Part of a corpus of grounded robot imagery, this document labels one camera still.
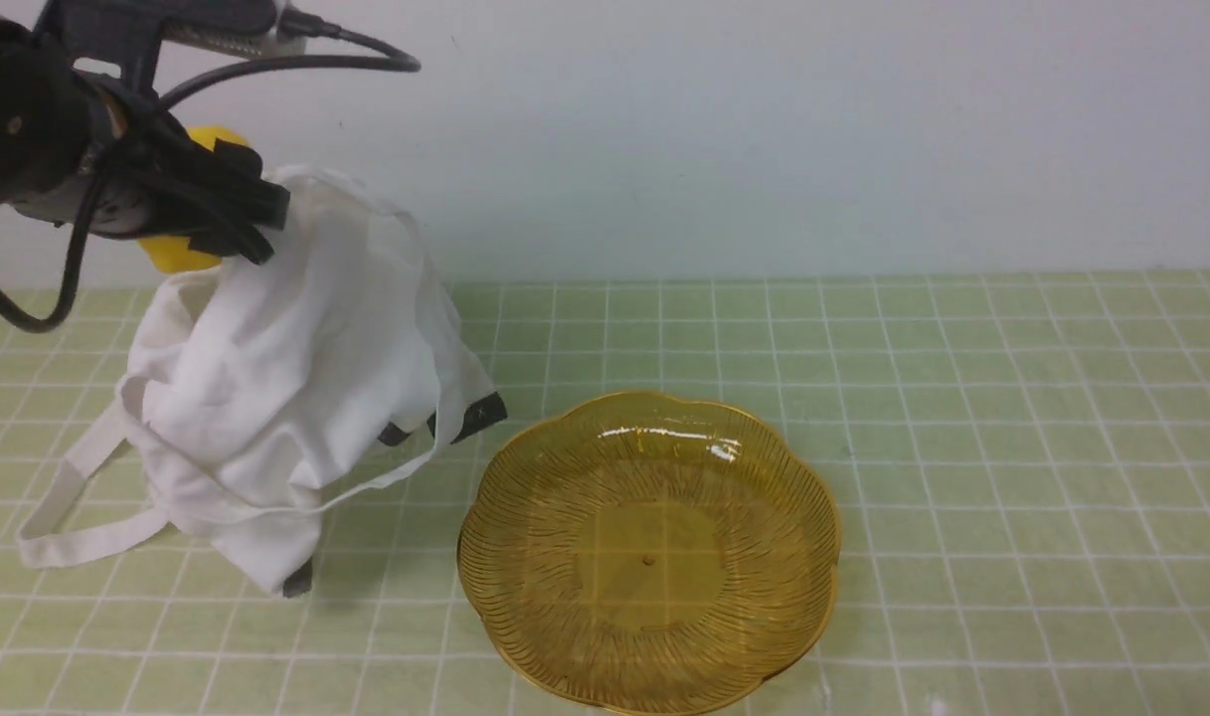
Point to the white cloth bag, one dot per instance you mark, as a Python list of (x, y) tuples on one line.
[(256, 397)]

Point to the amber glass flower plate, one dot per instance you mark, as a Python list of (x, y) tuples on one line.
[(651, 555)]

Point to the yellow lemon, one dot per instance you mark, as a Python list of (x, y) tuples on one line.
[(171, 254)]

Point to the green checkered tablecloth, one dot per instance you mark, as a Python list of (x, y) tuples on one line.
[(1021, 463)]

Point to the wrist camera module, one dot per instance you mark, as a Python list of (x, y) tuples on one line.
[(197, 25)]

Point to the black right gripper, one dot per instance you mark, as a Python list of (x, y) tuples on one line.
[(77, 102)]

